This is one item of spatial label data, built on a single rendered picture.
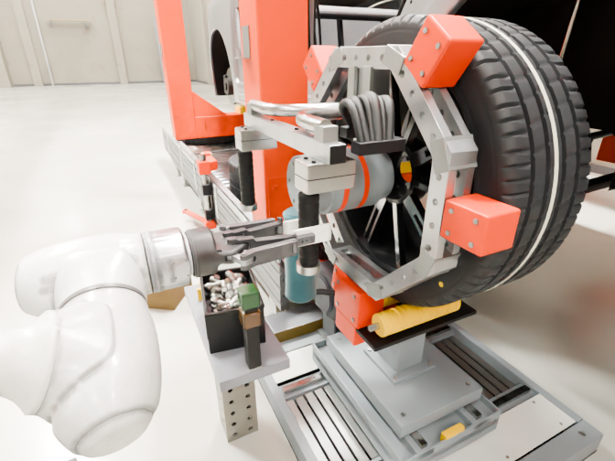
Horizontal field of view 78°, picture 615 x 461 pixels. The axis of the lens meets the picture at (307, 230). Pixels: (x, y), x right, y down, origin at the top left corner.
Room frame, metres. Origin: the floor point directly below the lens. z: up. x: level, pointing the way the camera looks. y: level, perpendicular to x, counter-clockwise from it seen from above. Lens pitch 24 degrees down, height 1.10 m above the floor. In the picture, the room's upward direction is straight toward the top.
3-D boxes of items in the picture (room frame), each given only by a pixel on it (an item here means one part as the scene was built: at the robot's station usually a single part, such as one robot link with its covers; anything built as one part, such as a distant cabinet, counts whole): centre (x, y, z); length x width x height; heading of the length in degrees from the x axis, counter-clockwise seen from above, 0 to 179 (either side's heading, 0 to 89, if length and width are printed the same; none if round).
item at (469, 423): (0.94, -0.29, 0.13); 0.50 x 0.36 x 0.10; 26
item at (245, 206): (0.91, 0.15, 0.83); 0.04 x 0.04 x 0.16
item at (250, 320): (0.68, 0.12, 0.59); 0.04 x 0.04 x 0.04; 26
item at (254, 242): (0.55, 0.07, 0.83); 0.11 x 0.01 x 0.04; 105
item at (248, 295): (0.68, 0.12, 0.64); 0.04 x 0.04 x 0.04; 26
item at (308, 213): (0.60, 0.00, 0.83); 0.04 x 0.04 x 0.16
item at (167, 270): (0.50, 0.21, 0.83); 0.09 x 0.06 x 0.09; 26
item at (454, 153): (0.86, -0.14, 0.85); 0.54 x 0.07 x 0.54; 26
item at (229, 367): (0.85, 0.21, 0.44); 0.43 x 0.17 x 0.03; 26
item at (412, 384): (0.94, -0.29, 0.32); 0.40 x 0.30 x 0.28; 26
